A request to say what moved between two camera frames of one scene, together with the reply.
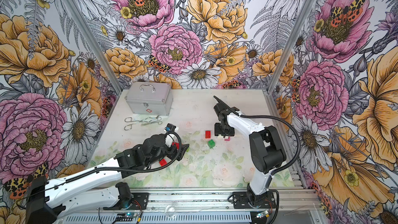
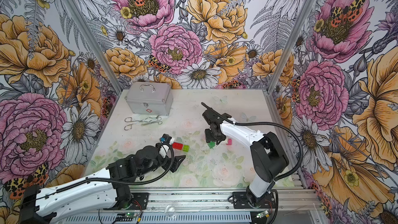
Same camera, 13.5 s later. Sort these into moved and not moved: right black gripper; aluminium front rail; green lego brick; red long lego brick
Moved: right black gripper
Not moved: aluminium front rail; red long lego brick; green lego brick
